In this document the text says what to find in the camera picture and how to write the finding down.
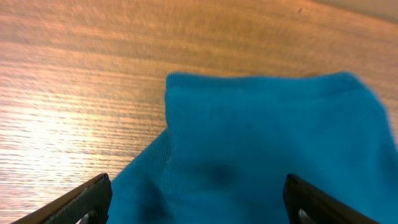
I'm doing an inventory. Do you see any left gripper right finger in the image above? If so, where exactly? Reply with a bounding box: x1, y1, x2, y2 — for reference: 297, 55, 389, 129
283, 174, 377, 224

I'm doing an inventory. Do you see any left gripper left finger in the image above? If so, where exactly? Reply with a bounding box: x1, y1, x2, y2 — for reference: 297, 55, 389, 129
12, 173, 113, 224

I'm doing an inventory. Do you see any blue t-shirt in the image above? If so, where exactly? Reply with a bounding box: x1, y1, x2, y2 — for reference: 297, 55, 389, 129
108, 72, 397, 223

